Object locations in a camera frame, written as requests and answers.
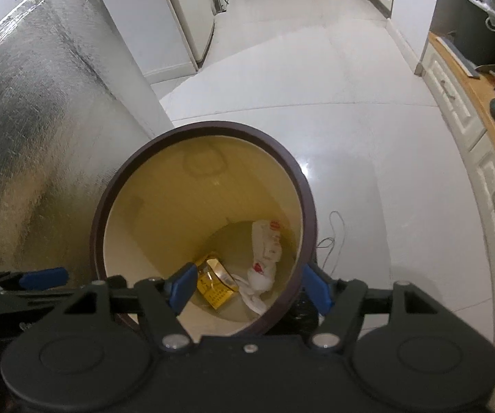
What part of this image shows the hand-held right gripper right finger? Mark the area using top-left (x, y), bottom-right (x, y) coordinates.
top-left (301, 262), bottom-right (441, 353)

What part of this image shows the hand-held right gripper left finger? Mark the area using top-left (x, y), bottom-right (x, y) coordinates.
top-left (60, 262), bottom-right (199, 352)

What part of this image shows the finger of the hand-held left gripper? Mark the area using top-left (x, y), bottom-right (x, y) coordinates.
top-left (0, 267), bottom-right (68, 292)
top-left (0, 288), bottom-right (78, 309)

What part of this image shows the brown rim wooden waste bin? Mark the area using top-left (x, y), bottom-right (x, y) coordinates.
top-left (90, 121), bottom-right (318, 337)

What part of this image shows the yellow packet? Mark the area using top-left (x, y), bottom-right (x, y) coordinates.
top-left (193, 255), bottom-right (240, 310)

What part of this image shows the white crumpled wrapper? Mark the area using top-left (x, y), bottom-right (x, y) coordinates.
top-left (238, 219), bottom-right (283, 314)

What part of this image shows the white low cabinet wooden top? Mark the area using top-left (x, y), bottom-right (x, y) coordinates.
top-left (418, 32), bottom-right (495, 413)

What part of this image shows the grey flat board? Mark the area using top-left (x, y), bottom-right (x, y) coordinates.
top-left (435, 35), bottom-right (481, 79)

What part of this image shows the white refrigerator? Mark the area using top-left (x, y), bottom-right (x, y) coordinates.
top-left (153, 0), bottom-right (216, 68)

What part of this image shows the grey bin with white liner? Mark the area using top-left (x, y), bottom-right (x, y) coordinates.
top-left (459, 0), bottom-right (495, 68)

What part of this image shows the white cable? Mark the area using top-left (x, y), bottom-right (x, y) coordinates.
top-left (316, 211), bottom-right (348, 268)

